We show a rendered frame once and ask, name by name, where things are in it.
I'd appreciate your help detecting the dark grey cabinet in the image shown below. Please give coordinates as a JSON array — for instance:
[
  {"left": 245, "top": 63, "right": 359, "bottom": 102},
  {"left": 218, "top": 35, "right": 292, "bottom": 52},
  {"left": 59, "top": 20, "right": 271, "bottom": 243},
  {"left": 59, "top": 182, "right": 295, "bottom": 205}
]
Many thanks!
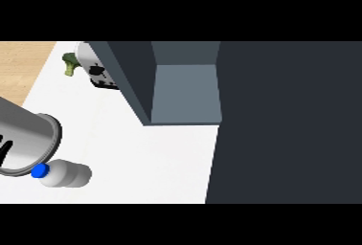
[{"left": 85, "top": 40, "right": 223, "bottom": 127}]

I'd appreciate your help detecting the clear water bottle blue cap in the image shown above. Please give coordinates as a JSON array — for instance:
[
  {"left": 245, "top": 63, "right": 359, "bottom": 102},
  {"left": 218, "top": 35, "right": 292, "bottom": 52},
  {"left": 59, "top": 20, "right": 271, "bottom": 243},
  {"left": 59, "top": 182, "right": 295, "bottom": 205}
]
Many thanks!
[{"left": 29, "top": 159, "right": 93, "bottom": 189}]

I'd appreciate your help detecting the white and black appliance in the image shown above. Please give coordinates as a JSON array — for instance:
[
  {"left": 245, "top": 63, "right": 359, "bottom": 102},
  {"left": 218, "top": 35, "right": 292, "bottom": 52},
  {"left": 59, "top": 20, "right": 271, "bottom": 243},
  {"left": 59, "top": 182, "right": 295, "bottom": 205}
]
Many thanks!
[{"left": 75, "top": 41, "right": 119, "bottom": 91}]

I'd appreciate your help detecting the green broccoli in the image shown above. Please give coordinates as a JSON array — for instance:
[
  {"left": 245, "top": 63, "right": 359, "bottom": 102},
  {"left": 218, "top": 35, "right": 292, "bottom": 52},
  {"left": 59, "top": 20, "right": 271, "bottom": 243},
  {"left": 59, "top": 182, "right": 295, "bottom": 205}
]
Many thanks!
[{"left": 60, "top": 52, "right": 82, "bottom": 78}]

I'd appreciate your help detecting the grey metal pot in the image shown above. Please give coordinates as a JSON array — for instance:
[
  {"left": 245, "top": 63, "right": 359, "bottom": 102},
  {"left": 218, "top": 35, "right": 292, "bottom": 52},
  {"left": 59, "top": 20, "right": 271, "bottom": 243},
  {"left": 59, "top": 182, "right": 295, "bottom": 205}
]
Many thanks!
[{"left": 0, "top": 96, "right": 63, "bottom": 178}]

